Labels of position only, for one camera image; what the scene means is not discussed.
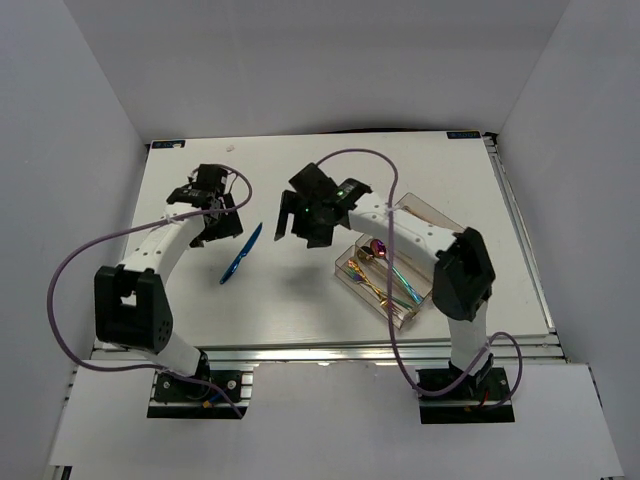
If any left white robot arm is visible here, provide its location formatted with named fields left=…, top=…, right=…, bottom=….
left=94, top=164, right=243, bottom=399

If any left blue corner sticker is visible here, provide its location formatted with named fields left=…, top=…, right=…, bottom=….
left=150, top=140, right=186, bottom=149

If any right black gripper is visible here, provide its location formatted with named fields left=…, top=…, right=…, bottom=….
left=275, top=190, right=335, bottom=249

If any black spoon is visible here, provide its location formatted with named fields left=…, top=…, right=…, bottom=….
left=357, top=245, right=386, bottom=266

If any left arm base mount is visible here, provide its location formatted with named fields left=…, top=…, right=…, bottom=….
left=147, top=368, right=253, bottom=420

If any blue corner sticker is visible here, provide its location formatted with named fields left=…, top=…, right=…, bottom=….
left=150, top=140, right=186, bottom=149
left=446, top=130, right=482, bottom=140

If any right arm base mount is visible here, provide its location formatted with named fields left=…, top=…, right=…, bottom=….
left=418, top=367, right=515, bottom=425

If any iridescent purple spoon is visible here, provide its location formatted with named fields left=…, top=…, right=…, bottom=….
left=369, top=238, right=423, bottom=304

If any clear four-slot utensil organizer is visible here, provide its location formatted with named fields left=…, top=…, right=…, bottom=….
left=334, top=193, right=463, bottom=330

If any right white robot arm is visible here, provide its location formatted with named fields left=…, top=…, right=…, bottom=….
left=275, top=163, right=496, bottom=399

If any gold fork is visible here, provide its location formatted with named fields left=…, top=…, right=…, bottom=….
left=348, top=257, right=407, bottom=316

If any right blue corner sticker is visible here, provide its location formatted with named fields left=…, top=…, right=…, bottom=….
left=446, top=130, right=482, bottom=140

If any aluminium table rail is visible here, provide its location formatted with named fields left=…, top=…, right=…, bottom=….
left=206, top=335, right=566, bottom=365

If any blue knife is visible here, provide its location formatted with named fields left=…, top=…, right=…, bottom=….
left=219, top=222, right=263, bottom=285

